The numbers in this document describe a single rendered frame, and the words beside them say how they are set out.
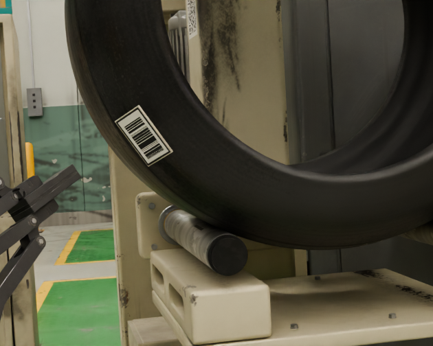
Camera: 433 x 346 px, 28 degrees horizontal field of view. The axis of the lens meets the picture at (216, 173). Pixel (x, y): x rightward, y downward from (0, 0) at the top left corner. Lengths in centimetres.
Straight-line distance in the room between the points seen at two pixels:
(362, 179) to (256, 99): 41
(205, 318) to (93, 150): 933
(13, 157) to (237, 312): 78
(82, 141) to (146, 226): 899
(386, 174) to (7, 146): 90
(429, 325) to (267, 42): 52
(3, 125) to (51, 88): 862
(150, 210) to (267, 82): 26
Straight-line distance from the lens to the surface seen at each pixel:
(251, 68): 132
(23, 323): 166
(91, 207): 1028
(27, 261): 75
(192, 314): 94
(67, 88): 1027
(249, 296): 94
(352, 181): 94
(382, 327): 100
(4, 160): 167
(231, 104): 130
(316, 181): 92
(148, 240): 127
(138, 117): 90
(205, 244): 95
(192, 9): 136
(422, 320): 103
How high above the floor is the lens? 104
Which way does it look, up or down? 3 degrees down
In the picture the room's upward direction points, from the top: 3 degrees counter-clockwise
